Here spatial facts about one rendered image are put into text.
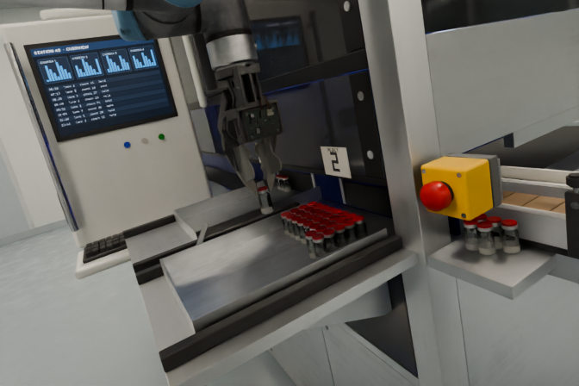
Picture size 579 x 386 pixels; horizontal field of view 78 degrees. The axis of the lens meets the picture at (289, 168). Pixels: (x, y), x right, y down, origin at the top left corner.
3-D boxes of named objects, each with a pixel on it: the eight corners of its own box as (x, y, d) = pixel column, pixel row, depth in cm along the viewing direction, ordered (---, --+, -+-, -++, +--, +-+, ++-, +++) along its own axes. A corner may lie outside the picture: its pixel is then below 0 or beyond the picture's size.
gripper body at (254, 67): (242, 147, 54) (222, 65, 51) (226, 146, 61) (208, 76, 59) (287, 135, 57) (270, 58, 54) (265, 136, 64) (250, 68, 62)
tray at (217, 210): (278, 186, 118) (276, 176, 117) (322, 198, 95) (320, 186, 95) (176, 221, 103) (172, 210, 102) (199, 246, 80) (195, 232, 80)
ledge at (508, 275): (482, 235, 63) (482, 224, 62) (569, 258, 51) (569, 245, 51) (428, 267, 56) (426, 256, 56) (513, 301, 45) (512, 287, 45)
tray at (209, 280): (309, 216, 84) (306, 202, 84) (389, 246, 62) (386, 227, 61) (164, 276, 69) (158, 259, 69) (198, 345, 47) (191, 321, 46)
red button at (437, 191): (436, 202, 52) (432, 175, 51) (461, 207, 48) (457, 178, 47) (418, 210, 50) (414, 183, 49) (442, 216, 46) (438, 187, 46)
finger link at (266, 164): (279, 195, 59) (263, 141, 57) (265, 190, 64) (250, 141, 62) (295, 188, 60) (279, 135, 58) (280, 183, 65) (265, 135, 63)
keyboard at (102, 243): (200, 211, 137) (198, 205, 136) (210, 218, 124) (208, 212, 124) (84, 251, 119) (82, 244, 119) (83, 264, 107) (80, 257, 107)
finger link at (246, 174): (251, 203, 57) (241, 146, 55) (239, 197, 62) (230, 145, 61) (269, 198, 58) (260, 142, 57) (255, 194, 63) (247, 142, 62)
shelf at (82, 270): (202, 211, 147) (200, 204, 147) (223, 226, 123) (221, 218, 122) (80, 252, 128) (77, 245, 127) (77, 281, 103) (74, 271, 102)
